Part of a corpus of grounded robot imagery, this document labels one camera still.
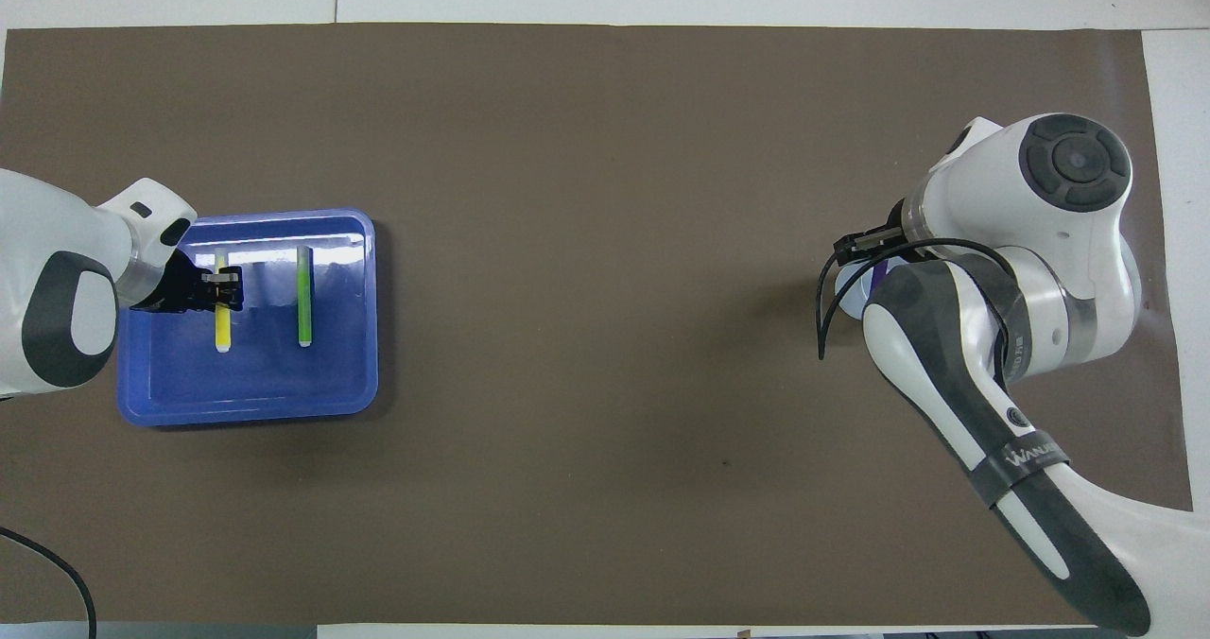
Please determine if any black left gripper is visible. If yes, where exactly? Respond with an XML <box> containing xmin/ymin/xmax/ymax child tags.
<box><xmin>129</xmin><ymin>250</ymin><xmax>245</xmax><ymax>315</ymax></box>

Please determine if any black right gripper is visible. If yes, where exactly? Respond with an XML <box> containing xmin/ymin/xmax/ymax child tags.
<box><xmin>832</xmin><ymin>228</ymin><xmax>906</xmax><ymax>264</ymax></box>

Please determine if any yellow pen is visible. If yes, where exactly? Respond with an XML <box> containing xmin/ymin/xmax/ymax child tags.
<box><xmin>215</xmin><ymin>253</ymin><xmax>233</xmax><ymax>354</ymax></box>

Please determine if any green pen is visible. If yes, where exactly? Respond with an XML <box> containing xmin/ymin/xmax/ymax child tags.
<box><xmin>296</xmin><ymin>245</ymin><xmax>315</xmax><ymax>348</ymax></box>

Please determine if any blue plastic tray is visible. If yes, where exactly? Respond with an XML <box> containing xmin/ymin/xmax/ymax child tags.
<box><xmin>117</xmin><ymin>208</ymin><xmax>379</xmax><ymax>428</ymax></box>

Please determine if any translucent plastic cup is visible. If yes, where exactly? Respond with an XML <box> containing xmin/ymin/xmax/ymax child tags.
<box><xmin>834</xmin><ymin>259</ymin><xmax>894</xmax><ymax>319</ymax></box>

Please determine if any brown table mat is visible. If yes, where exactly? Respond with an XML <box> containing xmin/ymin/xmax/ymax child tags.
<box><xmin>0</xmin><ymin>23</ymin><xmax>1194</xmax><ymax>627</ymax></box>

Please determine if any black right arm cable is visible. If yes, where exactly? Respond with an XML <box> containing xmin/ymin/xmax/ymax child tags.
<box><xmin>816</xmin><ymin>228</ymin><xmax>1020</xmax><ymax>361</ymax></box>

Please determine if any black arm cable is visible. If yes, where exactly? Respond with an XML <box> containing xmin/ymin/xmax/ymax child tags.
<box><xmin>0</xmin><ymin>526</ymin><xmax>98</xmax><ymax>639</ymax></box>
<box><xmin>816</xmin><ymin>228</ymin><xmax>1020</xmax><ymax>361</ymax></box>

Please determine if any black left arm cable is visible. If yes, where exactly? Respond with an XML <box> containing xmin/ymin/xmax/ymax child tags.
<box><xmin>0</xmin><ymin>526</ymin><xmax>98</xmax><ymax>639</ymax></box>

